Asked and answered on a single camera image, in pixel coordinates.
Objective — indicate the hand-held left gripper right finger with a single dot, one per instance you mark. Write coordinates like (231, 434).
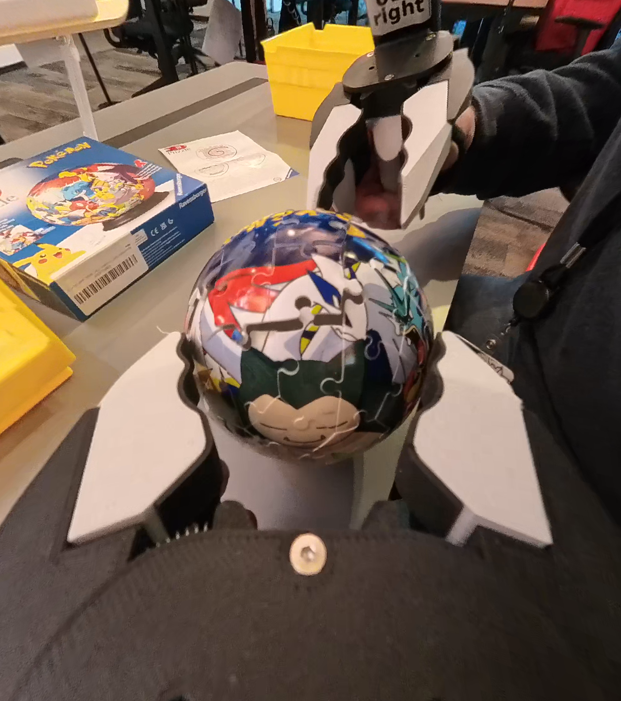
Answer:
(475, 438)

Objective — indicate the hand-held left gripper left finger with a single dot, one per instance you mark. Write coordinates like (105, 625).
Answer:
(140, 438)

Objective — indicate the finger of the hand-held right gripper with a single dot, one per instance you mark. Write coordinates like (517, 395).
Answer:
(327, 148)
(425, 148)

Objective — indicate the colourful puzzle ball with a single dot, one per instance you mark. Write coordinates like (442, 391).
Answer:
(310, 339)

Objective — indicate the person's right forearm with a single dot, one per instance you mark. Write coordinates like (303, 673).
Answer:
(535, 126)

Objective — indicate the blue puzzle box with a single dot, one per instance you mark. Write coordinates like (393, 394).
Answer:
(97, 219)

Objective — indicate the person's right hand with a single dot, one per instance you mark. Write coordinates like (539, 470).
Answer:
(379, 191)

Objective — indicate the white instruction sheet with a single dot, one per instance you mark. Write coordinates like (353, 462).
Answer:
(234, 164)

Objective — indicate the person's blue jeans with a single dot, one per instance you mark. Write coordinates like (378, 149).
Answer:
(486, 312)

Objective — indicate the black badge reel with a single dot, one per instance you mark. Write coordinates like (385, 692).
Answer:
(532, 298)

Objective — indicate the person in dark jacket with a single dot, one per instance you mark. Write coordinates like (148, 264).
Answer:
(606, 328)

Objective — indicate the red office chair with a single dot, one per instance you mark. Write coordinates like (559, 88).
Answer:
(573, 24)

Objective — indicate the black office chair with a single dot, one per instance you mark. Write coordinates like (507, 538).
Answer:
(157, 27)

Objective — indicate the white table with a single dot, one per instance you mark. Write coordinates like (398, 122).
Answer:
(31, 16)

